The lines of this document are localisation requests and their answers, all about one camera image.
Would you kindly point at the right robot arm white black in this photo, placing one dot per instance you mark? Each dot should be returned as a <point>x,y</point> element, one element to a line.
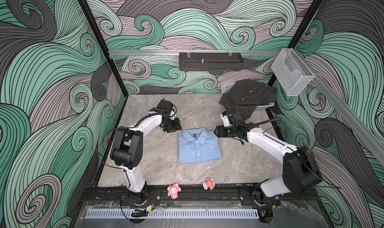
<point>300,169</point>

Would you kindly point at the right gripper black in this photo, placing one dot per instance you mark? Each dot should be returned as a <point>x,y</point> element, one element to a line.
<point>220,131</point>

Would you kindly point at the pink white plush toy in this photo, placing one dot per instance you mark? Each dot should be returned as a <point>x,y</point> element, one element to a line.
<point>208,184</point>

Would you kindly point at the horizontal aluminium rail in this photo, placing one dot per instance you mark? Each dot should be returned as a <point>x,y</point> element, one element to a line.
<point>152,52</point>

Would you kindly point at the clear plastic wall bin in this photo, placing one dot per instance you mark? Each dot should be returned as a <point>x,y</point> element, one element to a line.
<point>292,71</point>

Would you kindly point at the left black frame post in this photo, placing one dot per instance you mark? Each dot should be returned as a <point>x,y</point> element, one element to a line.
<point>101,42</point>

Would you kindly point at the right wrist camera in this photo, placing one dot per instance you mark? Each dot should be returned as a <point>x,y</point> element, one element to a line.
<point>226,120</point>

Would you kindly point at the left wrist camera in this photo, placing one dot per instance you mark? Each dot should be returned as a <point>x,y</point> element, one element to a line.
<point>166,106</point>

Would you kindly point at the right side aluminium rail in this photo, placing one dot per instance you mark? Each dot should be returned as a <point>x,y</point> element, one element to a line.
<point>355,139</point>

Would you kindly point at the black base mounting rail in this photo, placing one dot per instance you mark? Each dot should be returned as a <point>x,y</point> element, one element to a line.
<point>245,194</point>

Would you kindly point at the dark grey striped shirt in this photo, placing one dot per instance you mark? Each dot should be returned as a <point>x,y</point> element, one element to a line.
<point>246,95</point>

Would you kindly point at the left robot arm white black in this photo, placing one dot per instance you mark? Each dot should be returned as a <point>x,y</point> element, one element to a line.
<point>128,146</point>

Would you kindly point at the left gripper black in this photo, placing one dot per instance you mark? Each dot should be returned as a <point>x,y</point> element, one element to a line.
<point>176,126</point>

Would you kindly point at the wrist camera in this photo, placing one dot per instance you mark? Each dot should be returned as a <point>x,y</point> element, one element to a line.
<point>226,120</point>
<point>166,106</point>

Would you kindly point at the white slotted cable duct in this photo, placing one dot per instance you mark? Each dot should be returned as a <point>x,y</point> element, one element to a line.
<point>175,214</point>

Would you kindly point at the right black frame post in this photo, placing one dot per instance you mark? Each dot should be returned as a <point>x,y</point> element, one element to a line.
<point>309,35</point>

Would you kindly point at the black frame post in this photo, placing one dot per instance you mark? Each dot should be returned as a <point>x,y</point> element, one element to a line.
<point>309,35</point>
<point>101,42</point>

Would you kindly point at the pink plush pig toy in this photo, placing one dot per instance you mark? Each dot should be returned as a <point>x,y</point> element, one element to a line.
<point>173,191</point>

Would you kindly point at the light blue long sleeve shirt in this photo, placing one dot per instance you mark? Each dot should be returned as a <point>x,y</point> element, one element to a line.
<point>198,146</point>

